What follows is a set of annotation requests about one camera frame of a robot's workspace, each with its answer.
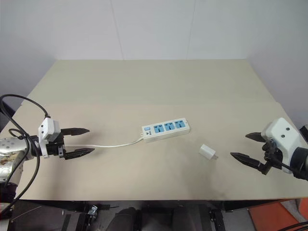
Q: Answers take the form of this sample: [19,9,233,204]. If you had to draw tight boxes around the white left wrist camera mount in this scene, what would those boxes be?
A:
[38,116,61,159]

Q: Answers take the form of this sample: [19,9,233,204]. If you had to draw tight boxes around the orange floor object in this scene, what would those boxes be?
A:
[248,198,308,231]

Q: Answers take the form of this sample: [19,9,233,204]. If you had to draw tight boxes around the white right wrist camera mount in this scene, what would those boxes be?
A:
[261,117,302,174]

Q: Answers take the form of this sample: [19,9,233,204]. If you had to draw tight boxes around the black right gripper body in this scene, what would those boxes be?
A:
[258,140,284,177]

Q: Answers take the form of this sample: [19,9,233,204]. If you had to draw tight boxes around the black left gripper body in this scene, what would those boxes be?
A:
[46,129,67,159]

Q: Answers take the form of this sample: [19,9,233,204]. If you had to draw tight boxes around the white power strip cord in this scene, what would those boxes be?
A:
[64,136,145,152]

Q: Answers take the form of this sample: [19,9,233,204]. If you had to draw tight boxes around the black table frame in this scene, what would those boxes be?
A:
[13,198,251,231]

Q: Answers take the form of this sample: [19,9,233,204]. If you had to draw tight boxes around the white blue power strip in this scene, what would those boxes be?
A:
[140,117,192,143]

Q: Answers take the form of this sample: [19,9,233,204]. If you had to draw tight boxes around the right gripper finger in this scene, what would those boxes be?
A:
[230,152,263,169]
[244,131,266,144]

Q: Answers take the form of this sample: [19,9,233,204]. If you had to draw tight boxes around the white plug adapter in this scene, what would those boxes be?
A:
[198,143,219,161]

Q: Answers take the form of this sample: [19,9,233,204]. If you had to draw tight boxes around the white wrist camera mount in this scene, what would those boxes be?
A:
[38,116,61,159]
[261,117,302,174]

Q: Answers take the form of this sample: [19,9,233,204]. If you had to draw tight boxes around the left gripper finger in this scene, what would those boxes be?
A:
[64,148,95,161]
[60,127,90,138]

